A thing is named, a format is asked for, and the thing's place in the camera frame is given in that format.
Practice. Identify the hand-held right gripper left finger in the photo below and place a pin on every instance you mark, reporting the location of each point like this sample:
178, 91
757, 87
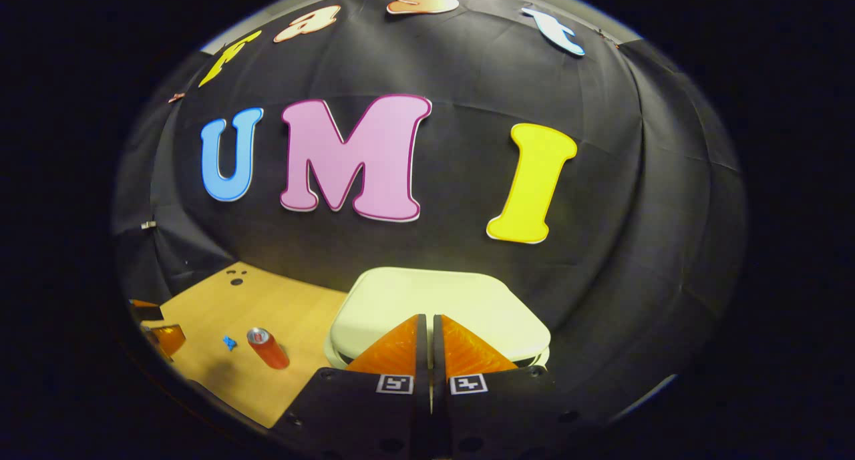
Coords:
374, 420

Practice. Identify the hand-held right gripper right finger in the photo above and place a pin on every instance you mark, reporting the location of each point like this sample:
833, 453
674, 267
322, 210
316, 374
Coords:
494, 420

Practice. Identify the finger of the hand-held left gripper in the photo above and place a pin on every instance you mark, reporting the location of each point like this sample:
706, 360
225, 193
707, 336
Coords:
147, 311
168, 340

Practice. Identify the blue paper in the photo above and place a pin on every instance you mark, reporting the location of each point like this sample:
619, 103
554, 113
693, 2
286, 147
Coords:
230, 343

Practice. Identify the orange pop can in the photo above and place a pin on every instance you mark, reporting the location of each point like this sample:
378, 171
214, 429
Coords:
269, 350

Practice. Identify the pale green desktop garbage bin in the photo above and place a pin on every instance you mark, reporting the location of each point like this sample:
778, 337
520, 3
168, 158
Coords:
434, 300

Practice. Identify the black backdrop cloth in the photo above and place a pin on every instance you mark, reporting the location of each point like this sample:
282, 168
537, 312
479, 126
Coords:
467, 66

